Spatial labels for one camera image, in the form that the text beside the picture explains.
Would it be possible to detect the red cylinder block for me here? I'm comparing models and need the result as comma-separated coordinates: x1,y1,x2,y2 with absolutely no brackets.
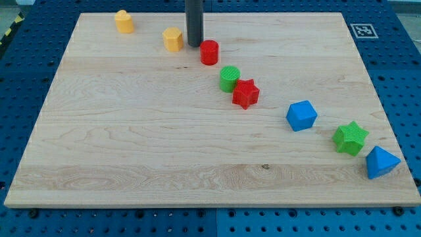
200,39,219,65

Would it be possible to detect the red star block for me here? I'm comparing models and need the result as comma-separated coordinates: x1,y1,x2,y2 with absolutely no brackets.
232,79,260,110

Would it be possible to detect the green cylinder block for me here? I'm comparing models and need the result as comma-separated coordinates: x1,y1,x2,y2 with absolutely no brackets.
219,66,240,93

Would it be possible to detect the light wooden board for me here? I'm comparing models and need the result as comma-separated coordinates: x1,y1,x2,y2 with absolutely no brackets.
5,13,420,209

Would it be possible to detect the yellow hexagon block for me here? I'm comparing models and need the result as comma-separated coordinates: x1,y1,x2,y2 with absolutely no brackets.
162,27,184,52

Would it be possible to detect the blue cube block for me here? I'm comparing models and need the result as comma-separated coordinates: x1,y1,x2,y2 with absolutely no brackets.
286,100,318,132

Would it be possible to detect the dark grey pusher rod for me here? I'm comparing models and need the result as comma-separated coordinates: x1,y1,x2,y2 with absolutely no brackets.
185,0,203,47

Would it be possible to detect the yellow heart block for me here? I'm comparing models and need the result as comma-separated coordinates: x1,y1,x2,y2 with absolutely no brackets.
114,10,134,34

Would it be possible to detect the green star block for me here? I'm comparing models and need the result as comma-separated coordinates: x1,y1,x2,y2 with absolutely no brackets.
332,121,369,157

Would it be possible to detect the blue triangle block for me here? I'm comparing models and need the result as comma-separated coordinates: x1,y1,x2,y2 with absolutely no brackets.
366,146,401,179

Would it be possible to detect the white fiducial marker tag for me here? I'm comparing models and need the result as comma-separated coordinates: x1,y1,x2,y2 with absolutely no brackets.
350,23,378,39

